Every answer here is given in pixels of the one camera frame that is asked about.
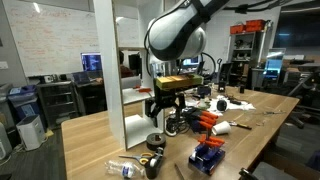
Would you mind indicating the black drawer cabinet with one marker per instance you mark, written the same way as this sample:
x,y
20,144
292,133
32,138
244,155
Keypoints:
x,y
56,103

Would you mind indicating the blue recycling bin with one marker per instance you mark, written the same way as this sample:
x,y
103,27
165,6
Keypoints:
x,y
25,106

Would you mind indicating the clear plastic bottle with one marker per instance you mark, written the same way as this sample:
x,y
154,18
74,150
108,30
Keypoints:
x,y
125,169

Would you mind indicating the small orange object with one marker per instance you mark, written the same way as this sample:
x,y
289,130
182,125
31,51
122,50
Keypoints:
x,y
144,90

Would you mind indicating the black office chair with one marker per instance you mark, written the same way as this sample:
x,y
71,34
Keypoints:
x,y
303,96

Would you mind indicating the black chair with grey seat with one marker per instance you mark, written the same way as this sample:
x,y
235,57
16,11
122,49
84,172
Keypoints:
x,y
276,171

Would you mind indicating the black cylinder speaker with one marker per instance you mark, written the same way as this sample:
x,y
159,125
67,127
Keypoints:
x,y
221,105

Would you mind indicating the white air purifier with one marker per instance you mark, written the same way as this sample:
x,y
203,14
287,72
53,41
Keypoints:
x,y
31,133

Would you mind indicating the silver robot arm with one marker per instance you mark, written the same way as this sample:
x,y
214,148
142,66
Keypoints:
x,y
173,33

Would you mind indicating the white paper sheets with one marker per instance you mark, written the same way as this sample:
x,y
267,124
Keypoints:
x,y
241,106

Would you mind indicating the lit computer monitor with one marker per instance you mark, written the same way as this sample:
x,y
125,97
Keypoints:
x,y
91,62

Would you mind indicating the small lit monitor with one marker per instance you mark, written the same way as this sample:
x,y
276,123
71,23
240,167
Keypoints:
x,y
190,61

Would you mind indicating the white wall outlet plate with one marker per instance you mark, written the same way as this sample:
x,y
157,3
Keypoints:
x,y
3,65

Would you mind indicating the blue box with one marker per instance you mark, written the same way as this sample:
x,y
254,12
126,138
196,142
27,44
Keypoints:
x,y
195,126

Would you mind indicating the wall whiteboard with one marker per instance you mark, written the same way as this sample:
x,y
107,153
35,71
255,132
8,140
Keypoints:
x,y
50,36

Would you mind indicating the black tape dispenser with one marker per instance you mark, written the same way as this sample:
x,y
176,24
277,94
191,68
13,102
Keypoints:
x,y
151,172

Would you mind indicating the small black cup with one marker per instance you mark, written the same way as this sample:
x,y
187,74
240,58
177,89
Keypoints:
x,y
242,89

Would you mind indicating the small metal tool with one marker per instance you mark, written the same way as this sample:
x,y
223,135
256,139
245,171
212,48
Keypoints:
x,y
273,112

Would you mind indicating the seated person in maroon top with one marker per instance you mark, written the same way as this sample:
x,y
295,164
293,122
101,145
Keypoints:
x,y
126,71

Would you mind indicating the open laptop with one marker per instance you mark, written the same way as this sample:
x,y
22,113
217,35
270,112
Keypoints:
x,y
81,77

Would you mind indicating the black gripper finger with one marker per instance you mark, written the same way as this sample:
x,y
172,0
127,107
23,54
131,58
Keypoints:
x,y
154,111
180,106

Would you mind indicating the tall lit monitor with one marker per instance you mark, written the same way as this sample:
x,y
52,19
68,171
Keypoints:
x,y
275,66

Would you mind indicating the flat black box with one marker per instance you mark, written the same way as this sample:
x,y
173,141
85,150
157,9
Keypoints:
x,y
190,110

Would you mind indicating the blue hex key stand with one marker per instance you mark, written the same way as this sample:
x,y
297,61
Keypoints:
x,y
206,161

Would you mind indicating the white paper cup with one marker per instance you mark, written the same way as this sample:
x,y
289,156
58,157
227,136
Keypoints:
x,y
221,128

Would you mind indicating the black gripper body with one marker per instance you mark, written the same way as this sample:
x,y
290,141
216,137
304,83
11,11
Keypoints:
x,y
168,97

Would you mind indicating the dark office desk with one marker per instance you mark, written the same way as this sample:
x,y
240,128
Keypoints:
x,y
91,98

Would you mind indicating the metal storage rack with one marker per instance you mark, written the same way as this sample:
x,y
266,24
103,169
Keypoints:
x,y
243,50

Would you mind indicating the black duct tape roll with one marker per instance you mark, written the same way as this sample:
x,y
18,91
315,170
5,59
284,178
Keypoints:
x,y
150,141

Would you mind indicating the orange storage bin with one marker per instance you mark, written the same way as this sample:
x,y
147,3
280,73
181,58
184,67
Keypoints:
x,y
237,29
255,25

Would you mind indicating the grey trash bin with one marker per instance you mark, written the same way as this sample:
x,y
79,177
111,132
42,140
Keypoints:
x,y
5,103

